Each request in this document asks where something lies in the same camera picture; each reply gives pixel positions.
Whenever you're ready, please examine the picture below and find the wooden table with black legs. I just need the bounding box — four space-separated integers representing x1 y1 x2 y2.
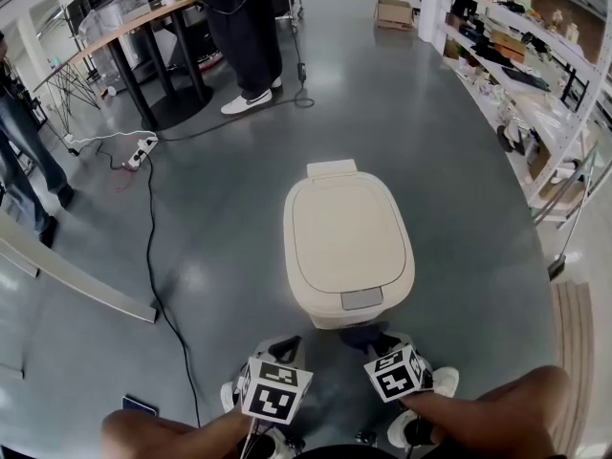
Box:
32 0 216 132

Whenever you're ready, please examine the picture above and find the white power strip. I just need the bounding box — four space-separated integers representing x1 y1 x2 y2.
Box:
126 133 160 169

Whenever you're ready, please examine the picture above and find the white metal shelf rack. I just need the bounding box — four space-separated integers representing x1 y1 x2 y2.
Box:
431 0 612 229

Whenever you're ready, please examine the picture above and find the black cable with adapter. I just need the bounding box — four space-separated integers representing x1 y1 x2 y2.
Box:
285 14 316 110

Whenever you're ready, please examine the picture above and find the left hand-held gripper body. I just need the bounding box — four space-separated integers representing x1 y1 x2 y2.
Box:
232 338 315 423

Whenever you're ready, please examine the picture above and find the cream plastic trash bin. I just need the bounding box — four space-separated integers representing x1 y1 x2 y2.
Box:
282 159 416 331

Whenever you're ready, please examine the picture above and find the long-handled floor squeegee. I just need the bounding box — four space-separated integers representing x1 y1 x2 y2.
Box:
546 140 600 282

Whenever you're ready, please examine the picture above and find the brown flat box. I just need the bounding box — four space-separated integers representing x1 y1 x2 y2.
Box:
491 30 528 62

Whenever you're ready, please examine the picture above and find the open cardboard box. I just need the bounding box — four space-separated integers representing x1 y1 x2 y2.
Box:
374 0 415 33

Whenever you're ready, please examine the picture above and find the long black floor cable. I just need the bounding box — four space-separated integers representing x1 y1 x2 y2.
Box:
95 98 307 429

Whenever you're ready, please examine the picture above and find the stack of wooden slats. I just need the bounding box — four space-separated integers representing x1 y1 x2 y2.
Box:
548 279 597 454

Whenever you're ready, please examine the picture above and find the black keyboard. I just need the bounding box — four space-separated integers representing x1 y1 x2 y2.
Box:
500 66 550 91

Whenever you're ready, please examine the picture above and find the dark blue flat phone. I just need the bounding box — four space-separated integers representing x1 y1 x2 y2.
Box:
120 395 160 418

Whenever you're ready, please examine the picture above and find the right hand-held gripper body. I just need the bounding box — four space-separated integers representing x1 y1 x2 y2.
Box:
362 332 434 404

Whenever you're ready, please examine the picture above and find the grey metal profile bar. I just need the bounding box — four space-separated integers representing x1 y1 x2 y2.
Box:
0 207 160 325

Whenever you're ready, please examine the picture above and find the clear plastic container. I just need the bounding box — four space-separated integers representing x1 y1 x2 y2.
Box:
77 6 126 43

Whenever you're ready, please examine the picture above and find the white cable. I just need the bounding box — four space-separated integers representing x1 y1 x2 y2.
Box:
62 130 157 150

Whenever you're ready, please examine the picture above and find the black wire rack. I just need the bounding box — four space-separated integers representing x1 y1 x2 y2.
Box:
46 60 102 115

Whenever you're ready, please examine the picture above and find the person's right white shoe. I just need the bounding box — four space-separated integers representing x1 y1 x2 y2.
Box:
385 365 461 449

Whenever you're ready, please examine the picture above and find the person's right forearm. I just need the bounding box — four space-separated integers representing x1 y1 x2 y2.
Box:
398 364 573 459

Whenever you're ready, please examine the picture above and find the dark blue cloth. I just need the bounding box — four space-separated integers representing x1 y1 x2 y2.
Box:
339 326 384 354

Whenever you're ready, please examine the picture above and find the person's left forearm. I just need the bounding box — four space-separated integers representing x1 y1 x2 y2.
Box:
99 402 263 459

